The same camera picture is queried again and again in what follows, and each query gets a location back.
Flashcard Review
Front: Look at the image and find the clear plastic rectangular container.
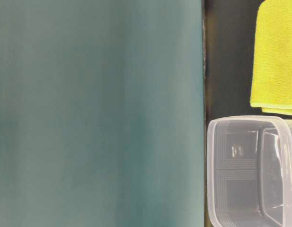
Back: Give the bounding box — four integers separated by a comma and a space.
207, 116, 292, 227

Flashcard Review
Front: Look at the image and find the yellow folded microfiber towel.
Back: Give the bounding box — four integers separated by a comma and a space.
250, 0, 292, 116

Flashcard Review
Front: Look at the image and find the teal fabric backdrop curtain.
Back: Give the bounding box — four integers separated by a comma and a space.
0, 0, 204, 227

